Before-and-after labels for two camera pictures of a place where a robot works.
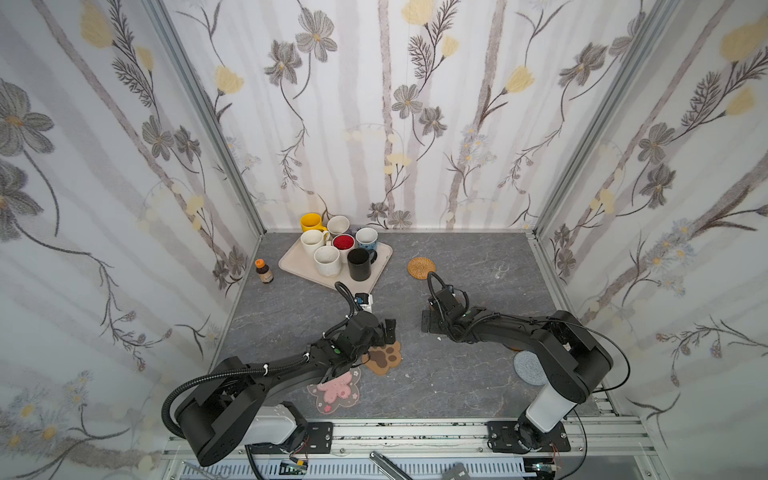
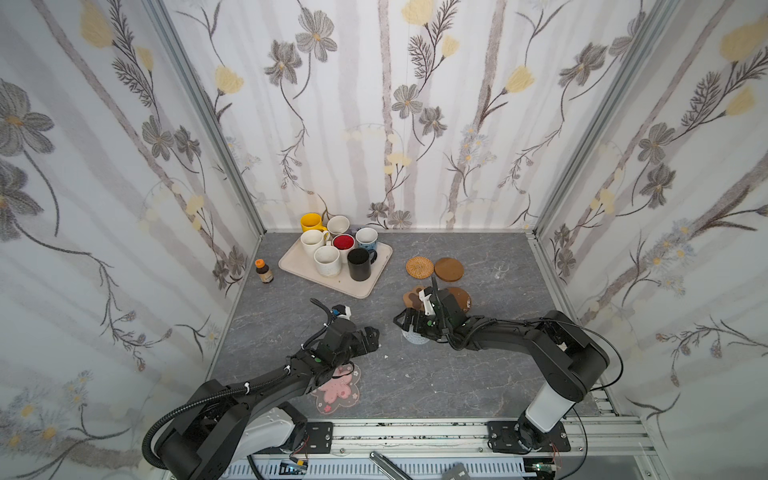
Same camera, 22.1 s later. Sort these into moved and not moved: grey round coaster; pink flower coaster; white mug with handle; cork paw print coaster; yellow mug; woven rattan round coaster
Moved: cork paw print coaster; grey round coaster
Not moved: pink flower coaster; white mug with handle; woven rattan round coaster; yellow mug
